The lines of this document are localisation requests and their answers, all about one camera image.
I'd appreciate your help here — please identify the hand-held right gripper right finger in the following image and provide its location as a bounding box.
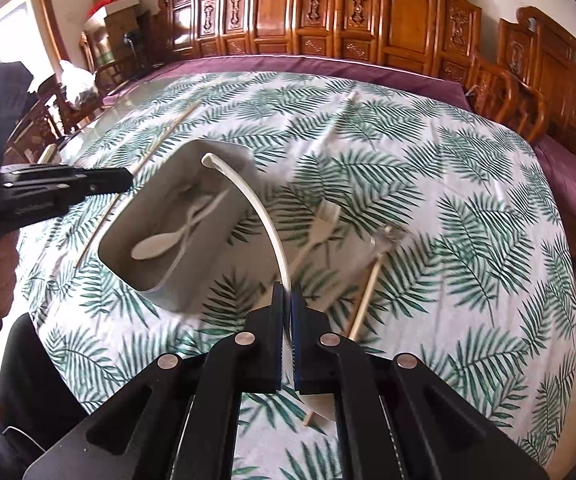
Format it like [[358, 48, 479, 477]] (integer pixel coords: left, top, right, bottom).
[[289, 284, 552, 480]]

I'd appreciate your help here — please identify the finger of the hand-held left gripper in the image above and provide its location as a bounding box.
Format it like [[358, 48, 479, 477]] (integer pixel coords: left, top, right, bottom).
[[0, 166, 135, 232]]

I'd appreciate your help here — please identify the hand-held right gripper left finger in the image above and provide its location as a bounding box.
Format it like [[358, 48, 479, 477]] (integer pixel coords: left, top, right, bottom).
[[23, 283, 289, 480]]

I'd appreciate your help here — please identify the wooden chopstick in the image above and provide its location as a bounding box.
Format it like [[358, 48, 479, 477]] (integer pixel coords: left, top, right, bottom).
[[74, 100, 203, 269]]

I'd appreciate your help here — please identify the grey rectangular container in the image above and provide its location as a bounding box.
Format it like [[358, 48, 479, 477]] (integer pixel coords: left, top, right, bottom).
[[97, 139, 259, 312]]

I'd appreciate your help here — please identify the long white spoon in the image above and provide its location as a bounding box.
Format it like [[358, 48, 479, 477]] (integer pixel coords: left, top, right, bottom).
[[201, 152, 339, 422]]

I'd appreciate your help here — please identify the dark wooden dining chair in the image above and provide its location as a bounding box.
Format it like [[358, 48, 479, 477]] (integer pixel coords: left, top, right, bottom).
[[5, 100, 70, 166]]

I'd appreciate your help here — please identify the white plastic bag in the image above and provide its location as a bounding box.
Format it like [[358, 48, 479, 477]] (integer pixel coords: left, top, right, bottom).
[[60, 60, 97, 107]]

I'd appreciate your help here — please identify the light wooden fork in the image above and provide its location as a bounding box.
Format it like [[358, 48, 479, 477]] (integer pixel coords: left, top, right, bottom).
[[287, 200, 341, 282]]

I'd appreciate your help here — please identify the stack of cardboard boxes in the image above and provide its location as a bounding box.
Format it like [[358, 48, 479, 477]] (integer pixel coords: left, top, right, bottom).
[[103, 10, 153, 70]]

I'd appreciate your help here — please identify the white flat box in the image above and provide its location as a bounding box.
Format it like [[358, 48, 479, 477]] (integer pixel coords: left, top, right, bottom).
[[83, 0, 142, 27]]

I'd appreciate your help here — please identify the person's dark clothing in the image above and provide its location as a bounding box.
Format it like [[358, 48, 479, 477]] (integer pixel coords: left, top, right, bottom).
[[0, 314, 95, 480]]

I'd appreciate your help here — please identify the leaf print tablecloth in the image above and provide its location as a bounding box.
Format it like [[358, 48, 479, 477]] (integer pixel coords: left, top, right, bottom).
[[15, 71, 576, 480]]

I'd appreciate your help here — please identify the long purple sofa cushion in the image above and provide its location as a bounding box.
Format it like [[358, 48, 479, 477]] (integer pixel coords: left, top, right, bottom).
[[107, 54, 471, 111]]

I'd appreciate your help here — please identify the long carved wooden sofa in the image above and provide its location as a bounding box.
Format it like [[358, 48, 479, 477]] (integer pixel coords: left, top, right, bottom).
[[152, 0, 549, 143]]

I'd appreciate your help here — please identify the carved wooden armchair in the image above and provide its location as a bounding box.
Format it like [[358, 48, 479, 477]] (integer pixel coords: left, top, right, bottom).
[[496, 6, 576, 202]]

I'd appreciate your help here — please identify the wooden door frame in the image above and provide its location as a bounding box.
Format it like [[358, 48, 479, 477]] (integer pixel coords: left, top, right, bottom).
[[35, 0, 72, 67]]

